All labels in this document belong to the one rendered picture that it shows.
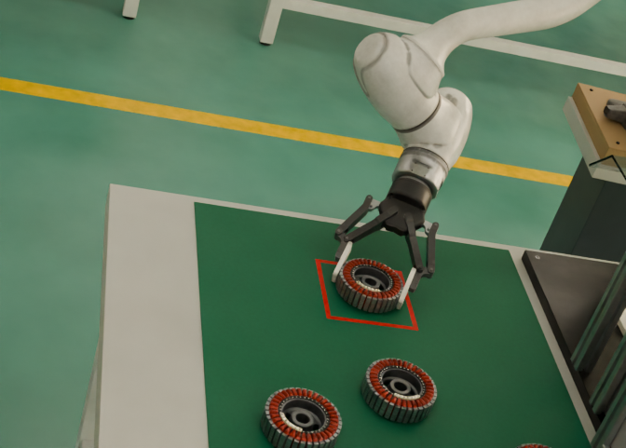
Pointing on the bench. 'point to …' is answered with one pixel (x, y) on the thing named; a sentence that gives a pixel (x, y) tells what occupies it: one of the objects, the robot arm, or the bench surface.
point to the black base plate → (573, 310)
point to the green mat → (371, 337)
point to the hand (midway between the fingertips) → (370, 283)
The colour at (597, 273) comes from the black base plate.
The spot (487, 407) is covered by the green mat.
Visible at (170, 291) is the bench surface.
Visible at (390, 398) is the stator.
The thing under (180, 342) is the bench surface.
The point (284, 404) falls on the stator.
